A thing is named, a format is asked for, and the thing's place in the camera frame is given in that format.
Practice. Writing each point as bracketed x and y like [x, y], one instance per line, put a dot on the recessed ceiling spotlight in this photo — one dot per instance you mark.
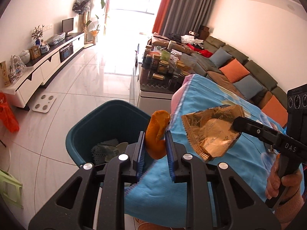
[290, 6]

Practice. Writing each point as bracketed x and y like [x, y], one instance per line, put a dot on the teal plastic bin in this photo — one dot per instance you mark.
[96, 119]

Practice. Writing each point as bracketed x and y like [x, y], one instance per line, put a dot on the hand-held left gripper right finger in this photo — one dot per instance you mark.
[169, 153]

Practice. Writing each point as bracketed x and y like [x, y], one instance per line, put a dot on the person's right hand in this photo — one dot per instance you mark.
[273, 177]

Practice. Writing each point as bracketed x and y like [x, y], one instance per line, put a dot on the ornate tin box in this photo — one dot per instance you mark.
[35, 52]

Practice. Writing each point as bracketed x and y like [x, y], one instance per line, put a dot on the black monitor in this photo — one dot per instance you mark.
[68, 25]

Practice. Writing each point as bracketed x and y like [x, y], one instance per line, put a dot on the green and brown sofa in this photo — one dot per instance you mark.
[259, 69]

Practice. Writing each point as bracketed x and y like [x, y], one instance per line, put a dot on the clear plastic package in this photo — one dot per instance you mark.
[16, 69]

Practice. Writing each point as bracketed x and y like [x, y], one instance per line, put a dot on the orange plastic bag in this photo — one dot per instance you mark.
[8, 115]

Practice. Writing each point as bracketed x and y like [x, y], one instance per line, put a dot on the black clothes pile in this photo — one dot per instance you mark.
[176, 37]

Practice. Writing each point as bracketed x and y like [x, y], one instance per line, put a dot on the tall gold box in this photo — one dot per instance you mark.
[4, 74]

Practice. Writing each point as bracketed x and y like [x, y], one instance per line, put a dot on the blue and white porcelain jar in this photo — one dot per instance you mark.
[44, 48]

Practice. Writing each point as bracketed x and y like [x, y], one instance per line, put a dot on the cluster of glass jars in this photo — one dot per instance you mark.
[163, 67]

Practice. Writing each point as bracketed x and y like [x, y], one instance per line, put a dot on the wall outlets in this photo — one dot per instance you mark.
[47, 26]

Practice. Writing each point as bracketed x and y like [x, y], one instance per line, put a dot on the white and black cabinet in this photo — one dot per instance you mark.
[48, 64]

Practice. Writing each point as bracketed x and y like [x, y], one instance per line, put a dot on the small orange cushion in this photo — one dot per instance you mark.
[233, 70]

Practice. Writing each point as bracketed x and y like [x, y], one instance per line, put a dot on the gold foil snack wrapper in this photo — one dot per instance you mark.
[208, 131]

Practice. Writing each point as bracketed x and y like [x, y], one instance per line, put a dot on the small white projector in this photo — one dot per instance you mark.
[191, 33]

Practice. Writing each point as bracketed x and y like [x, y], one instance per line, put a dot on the large blue-grey cushion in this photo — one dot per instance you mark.
[248, 87]

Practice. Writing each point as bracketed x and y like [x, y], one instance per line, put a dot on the glass coffee table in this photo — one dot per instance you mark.
[153, 93]

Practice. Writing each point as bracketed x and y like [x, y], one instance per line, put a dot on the white foam fruit net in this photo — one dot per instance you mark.
[100, 152]

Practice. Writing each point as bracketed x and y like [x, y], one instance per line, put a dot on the brown cardboard boxes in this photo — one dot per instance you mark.
[203, 32]

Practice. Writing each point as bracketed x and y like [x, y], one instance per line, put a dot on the tall plant in yellow pot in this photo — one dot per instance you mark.
[95, 37]

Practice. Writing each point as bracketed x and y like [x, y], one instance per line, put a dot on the white ceramic jar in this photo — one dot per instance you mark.
[24, 56]

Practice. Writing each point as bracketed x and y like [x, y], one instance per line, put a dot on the small blue-grey cushion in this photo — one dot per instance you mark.
[220, 57]

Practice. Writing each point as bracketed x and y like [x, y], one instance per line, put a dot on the plant in blue vase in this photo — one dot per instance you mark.
[38, 34]

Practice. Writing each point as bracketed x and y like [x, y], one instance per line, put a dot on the green plastic stool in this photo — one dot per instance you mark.
[9, 186]

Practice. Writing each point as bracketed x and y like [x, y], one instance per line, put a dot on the person's right forearm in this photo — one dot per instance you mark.
[295, 210]

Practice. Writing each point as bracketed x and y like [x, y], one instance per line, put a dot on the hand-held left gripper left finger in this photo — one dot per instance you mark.
[141, 151]

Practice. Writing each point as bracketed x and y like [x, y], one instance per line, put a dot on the clear plastic bag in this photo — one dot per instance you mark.
[56, 39]

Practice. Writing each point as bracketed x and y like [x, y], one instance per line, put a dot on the pale flat scrap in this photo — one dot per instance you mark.
[121, 146]

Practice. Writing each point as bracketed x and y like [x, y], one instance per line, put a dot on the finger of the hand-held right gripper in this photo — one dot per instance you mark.
[251, 127]

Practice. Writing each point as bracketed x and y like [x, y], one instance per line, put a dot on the covered standing fan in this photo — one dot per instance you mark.
[81, 4]

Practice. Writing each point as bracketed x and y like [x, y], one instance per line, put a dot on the blue floral blanket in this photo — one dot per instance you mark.
[215, 172]

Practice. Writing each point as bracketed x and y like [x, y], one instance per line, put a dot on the large orange cushion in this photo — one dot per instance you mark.
[274, 111]

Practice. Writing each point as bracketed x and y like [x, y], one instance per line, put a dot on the red cloth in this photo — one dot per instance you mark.
[203, 51]

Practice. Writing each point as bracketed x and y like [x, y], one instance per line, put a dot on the white clothes pile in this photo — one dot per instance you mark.
[191, 39]

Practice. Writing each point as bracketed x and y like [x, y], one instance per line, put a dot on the grey and orange curtain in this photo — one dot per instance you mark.
[184, 7]

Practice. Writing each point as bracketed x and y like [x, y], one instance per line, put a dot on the orange peel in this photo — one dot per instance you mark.
[157, 129]

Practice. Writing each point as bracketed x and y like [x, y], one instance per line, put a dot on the white standing air conditioner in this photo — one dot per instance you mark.
[96, 0]

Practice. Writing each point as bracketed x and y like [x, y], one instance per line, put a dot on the white body scale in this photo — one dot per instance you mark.
[44, 103]

